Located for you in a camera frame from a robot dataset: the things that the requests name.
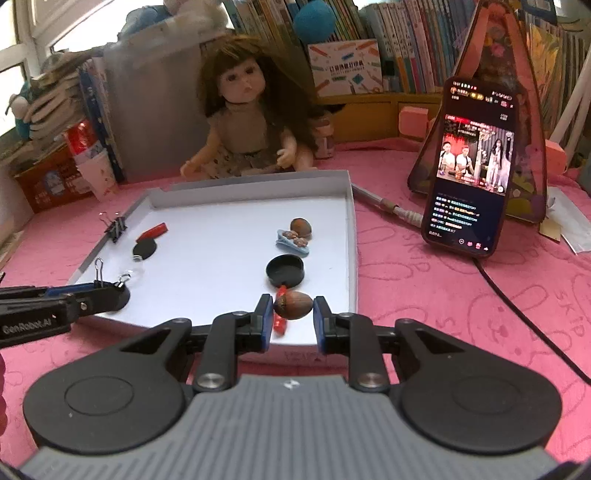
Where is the brown haired doll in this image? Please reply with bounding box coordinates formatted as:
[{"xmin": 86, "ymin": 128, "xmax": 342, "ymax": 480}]
[{"xmin": 180, "ymin": 36, "xmax": 322, "ymax": 180}]

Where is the black charging cable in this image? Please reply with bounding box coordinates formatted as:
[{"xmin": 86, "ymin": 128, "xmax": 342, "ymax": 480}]
[{"xmin": 469, "ymin": 255, "xmax": 591, "ymax": 384}]

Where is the small black binder clip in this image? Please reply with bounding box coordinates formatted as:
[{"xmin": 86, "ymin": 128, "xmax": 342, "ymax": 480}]
[{"xmin": 98, "ymin": 212, "xmax": 127, "ymax": 244}]

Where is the blue plush toy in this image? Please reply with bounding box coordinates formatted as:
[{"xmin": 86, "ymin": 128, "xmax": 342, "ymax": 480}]
[{"xmin": 294, "ymin": 0, "xmax": 335, "ymax": 44}]

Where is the brown chestnut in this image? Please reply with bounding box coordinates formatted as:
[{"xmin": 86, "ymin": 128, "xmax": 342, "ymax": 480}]
[
  {"xmin": 290, "ymin": 217, "xmax": 312, "ymax": 239},
  {"xmin": 273, "ymin": 291, "xmax": 314, "ymax": 320}
]

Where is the long red crayon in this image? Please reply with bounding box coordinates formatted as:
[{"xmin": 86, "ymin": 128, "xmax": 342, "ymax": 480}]
[{"xmin": 273, "ymin": 284, "xmax": 289, "ymax": 337}]

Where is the red plastic basket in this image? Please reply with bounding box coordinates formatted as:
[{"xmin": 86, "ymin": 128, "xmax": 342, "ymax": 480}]
[{"xmin": 13, "ymin": 145, "xmax": 92, "ymax": 213}]

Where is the blue bear hair clip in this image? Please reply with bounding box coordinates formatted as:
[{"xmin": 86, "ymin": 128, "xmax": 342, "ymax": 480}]
[{"xmin": 276, "ymin": 229, "xmax": 310, "ymax": 257}]

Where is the white cable connector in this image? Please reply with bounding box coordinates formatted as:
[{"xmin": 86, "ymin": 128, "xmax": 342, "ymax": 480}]
[{"xmin": 352, "ymin": 184, "xmax": 423, "ymax": 228}]

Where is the clear suction cup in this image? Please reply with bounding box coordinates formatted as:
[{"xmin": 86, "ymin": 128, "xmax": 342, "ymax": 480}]
[{"xmin": 117, "ymin": 262, "xmax": 144, "ymax": 284}]

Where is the colourful stationery box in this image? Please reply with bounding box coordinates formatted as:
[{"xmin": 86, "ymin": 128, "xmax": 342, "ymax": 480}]
[{"xmin": 308, "ymin": 39, "xmax": 384, "ymax": 97}]

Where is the black smartphone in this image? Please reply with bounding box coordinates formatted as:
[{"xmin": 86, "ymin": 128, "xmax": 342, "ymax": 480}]
[{"xmin": 422, "ymin": 76, "xmax": 517, "ymax": 259}]

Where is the large black cap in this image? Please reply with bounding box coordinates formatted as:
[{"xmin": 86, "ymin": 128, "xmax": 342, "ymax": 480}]
[{"xmin": 266, "ymin": 254, "xmax": 304, "ymax": 288}]

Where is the grey cardboard box tray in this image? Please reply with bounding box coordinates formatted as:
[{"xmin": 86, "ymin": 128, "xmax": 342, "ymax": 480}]
[{"xmin": 71, "ymin": 170, "xmax": 358, "ymax": 335}]

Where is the black round lid disc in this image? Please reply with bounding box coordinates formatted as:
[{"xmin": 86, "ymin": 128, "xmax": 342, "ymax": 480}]
[{"xmin": 132, "ymin": 238, "xmax": 157, "ymax": 261}]

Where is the white paper cup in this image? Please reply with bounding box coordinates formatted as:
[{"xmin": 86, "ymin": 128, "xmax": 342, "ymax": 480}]
[{"xmin": 74, "ymin": 150, "xmax": 118, "ymax": 201}]

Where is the grey plastic storage bin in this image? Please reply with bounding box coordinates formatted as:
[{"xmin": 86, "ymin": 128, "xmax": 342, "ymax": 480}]
[{"xmin": 104, "ymin": 20, "xmax": 228, "ymax": 182}]

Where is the large black binder clip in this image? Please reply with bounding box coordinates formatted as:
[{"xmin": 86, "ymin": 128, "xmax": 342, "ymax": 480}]
[{"xmin": 93, "ymin": 257, "xmax": 130, "ymax": 289}]

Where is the pink towel mat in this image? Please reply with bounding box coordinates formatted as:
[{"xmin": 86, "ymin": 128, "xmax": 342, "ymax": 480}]
[{"xmin": 1, "ymin": 147, "xmax": 590, "ymax": 465}]

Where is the short red crayon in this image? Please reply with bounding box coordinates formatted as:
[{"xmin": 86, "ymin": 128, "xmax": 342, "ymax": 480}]
[{"xmin": 136, "ymin": 222, "xmax": 168, "ymax": 242}]

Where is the red soda can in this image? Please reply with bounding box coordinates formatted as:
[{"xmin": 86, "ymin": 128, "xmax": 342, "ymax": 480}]
[{"xmin": 64, "ymin": 120, "xmax": 103, "ymax": 164}]

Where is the pink triangular phone stand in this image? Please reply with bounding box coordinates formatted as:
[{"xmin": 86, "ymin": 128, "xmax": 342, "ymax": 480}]
[{"xmin": 399, "ymin": 0, "xmax": 567, "ymax": 225}]

